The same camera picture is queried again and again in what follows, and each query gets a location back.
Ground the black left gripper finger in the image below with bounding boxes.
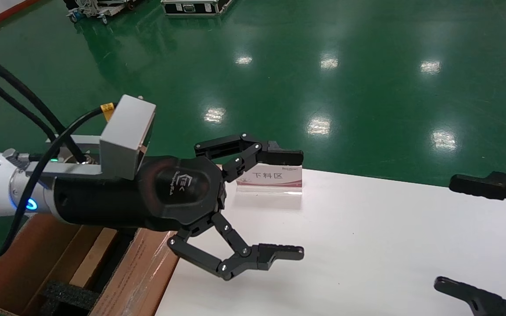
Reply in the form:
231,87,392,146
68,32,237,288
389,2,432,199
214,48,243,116
194,133,304,183

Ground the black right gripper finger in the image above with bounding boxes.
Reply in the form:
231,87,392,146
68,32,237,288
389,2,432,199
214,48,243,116
449,172,506,220
434,276,506,316

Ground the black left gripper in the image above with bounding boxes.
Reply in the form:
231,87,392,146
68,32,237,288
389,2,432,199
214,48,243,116
52,155,305,281

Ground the large cardboard box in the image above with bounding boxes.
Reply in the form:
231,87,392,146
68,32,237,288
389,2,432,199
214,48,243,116
0,213,181,316

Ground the acrylic sign with Chinese text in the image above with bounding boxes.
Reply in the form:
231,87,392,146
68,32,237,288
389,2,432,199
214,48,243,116
235,163,304,196

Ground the black aluminium flight case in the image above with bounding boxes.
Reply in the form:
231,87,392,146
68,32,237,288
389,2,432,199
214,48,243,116
161,0,235,17

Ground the black foam insert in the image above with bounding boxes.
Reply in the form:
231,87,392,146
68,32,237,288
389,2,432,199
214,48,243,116
38,280,101,316

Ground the wheeled metal cart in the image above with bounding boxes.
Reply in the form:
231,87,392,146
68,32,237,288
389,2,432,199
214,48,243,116
62,0,145,24

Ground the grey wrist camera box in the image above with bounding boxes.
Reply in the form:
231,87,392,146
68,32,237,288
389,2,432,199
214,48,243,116
45,94,157,181

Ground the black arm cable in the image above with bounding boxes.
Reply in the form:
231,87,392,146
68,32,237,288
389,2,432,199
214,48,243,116
0,54,117,262

